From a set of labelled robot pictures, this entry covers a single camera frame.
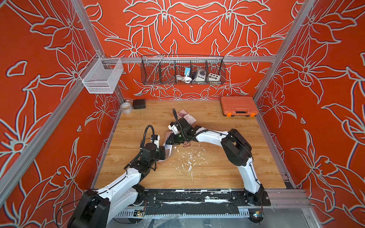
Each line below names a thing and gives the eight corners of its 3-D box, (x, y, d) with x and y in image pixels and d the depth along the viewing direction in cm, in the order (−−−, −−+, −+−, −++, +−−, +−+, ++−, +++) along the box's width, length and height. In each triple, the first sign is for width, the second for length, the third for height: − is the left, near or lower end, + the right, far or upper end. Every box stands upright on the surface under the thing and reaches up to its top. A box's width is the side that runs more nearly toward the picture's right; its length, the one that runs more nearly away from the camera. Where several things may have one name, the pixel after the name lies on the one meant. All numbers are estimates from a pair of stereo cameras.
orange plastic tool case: (224, 117, 111) (225, 113, 106) (219, 100, 123) (221, 95, 119) (257, 117, 111) (260, 112, 106) (249, 100, 123) (251, 95, 119)
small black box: (132, 109, 117) (131, 106, 114) (134, 102, 122) (133, 99, 119) (145, 108, 117) (144, 106, 114) (146, 102, 122) (146, 99, 119)
